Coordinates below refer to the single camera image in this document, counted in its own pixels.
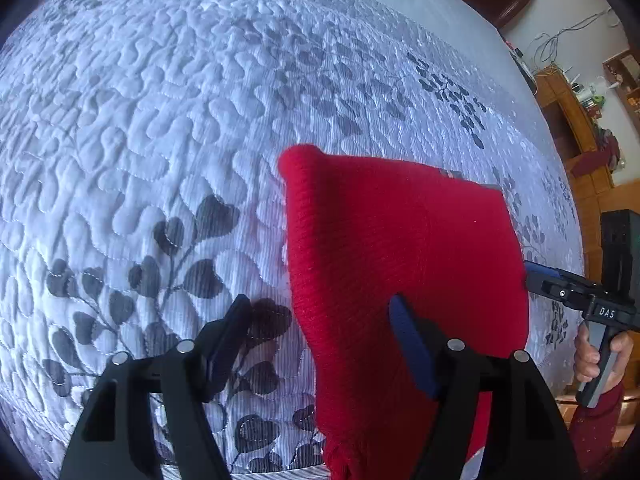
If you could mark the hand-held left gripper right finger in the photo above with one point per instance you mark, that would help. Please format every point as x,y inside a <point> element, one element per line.
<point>411,345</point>

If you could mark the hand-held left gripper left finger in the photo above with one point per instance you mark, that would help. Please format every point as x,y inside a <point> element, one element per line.
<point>234,327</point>

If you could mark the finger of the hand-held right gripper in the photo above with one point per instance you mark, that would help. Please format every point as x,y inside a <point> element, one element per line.
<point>546,276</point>

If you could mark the red knitted sweater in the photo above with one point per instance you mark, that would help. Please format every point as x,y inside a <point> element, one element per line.
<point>400,250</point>

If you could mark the person's right forearm red sleeve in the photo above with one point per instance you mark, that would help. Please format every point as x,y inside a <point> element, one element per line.
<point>597,430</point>

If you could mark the person's right hand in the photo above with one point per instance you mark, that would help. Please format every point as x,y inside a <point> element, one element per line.
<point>586,357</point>

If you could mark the wooden cabinet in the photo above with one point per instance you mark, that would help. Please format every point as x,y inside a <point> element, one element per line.
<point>580,120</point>

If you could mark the white grey leaf-print quilt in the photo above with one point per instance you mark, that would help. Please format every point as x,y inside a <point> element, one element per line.
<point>175,135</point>

